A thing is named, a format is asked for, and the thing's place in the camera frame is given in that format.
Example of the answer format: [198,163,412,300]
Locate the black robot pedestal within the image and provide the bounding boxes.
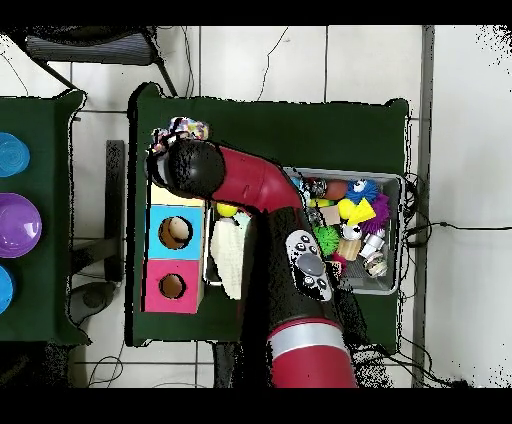
[211,341,246,389]

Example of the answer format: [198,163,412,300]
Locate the yellow cheese wedge toy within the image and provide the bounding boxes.
[337,197,378,227]

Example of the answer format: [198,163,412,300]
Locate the green spiky ball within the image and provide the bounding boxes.
[312,224,341,257]

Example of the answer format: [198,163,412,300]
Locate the cream white waffle cloth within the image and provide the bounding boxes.
[209,217,251,301]

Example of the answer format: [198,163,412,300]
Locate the wooden box with three holes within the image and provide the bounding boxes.
[141,185,207,314]

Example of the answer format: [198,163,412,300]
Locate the grey and black chair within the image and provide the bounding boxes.
[7,25,179,97]

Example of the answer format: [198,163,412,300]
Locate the black cable with plug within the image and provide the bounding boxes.
[401,171,512,251]

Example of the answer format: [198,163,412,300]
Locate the colourful patterned cloth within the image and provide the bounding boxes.
[149,116,210,155]

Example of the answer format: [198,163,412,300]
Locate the black upright panel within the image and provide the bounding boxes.
[105,139,126,281]

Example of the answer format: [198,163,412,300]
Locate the purple spiky toy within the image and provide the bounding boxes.
[359,192,393,235]

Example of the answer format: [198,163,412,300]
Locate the plain wooden block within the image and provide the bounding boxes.
[321,205,342,226]

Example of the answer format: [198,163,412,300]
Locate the blue spiky ball with eye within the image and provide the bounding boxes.
[343,177,380,205]

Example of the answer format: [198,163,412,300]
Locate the purple plastic bowl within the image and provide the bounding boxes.
[0,192,43,259]

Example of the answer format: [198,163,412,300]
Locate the thin black looped cable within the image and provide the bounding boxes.
[86,339,126,389]

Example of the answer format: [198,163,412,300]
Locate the dark green table cloth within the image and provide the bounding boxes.
[0,89,91,346]
[127,81,410,354]

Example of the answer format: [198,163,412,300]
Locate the shallow clear mesh bin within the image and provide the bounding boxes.
[201,165,404,296]

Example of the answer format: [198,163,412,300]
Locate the dark grey rounded base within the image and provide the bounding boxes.
[65,280,118,326]

